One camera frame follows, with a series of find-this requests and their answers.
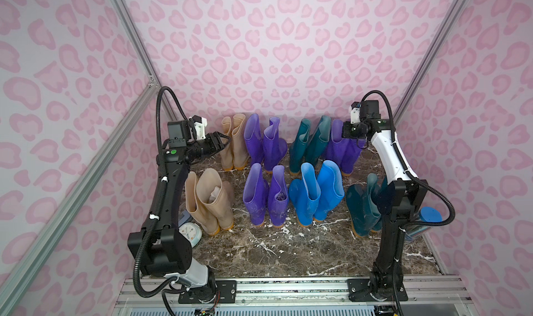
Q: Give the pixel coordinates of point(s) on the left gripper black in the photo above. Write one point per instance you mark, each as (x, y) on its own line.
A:
(214, 141)

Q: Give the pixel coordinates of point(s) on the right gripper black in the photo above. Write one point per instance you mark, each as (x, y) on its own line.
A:
(348, 130)

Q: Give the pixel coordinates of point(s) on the beige rain boot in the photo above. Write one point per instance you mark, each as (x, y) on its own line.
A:
(196, 209)
(240, 153)
(227, 153)
(217, 196)

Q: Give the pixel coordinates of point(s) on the purple rain boot small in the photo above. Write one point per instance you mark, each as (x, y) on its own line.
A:
(353, 150)
(337, 145)

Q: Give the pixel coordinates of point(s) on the teal rain boot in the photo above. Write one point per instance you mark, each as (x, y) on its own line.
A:
(319, 141)
(355, 199)

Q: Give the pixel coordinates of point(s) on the large purple boot back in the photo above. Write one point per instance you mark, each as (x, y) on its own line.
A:
(274, 147)

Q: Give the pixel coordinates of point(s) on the large purple boot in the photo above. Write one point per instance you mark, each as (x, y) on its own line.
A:
(274, 147)
(253, 139)

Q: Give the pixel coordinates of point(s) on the blue rain boot yellow sole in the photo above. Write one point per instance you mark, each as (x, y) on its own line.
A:
(305, 194)

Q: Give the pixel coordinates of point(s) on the large purple boot front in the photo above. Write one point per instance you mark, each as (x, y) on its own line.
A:
(253, 139)

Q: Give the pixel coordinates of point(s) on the large teal boot yellow sole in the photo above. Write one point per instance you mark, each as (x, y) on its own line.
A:
(373, 220)

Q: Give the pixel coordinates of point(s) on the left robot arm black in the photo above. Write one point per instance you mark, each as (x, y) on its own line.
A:
(162, 254)

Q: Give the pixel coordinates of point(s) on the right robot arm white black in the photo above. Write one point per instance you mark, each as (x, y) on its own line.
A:
(397, 204)

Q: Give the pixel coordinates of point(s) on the small white alarm clock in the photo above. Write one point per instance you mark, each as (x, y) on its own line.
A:
(192, 232)

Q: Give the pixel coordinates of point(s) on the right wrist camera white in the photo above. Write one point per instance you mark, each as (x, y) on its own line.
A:
(355, 113)

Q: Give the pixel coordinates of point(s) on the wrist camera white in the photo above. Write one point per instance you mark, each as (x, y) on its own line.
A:
(198, 125)
(355, 113)

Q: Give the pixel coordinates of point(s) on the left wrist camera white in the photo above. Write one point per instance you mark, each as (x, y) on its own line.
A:
(198, 125)

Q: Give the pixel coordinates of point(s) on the left back aluminium post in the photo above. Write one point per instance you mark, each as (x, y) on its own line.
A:
(138, 46)

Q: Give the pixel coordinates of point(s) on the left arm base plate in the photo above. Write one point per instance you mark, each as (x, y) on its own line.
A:
(221, 291)

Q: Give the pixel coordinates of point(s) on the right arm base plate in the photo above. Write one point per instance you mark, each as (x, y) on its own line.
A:
(364, 290)

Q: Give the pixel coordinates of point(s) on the right aluminium frame post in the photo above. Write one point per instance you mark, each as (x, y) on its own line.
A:
(450, 19)

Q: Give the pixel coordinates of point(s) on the aluminium front rail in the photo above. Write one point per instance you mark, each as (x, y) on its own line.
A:
(421, 295)

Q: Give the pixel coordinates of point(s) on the left aluminium frame strut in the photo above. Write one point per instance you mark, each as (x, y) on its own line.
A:
(25, 272)

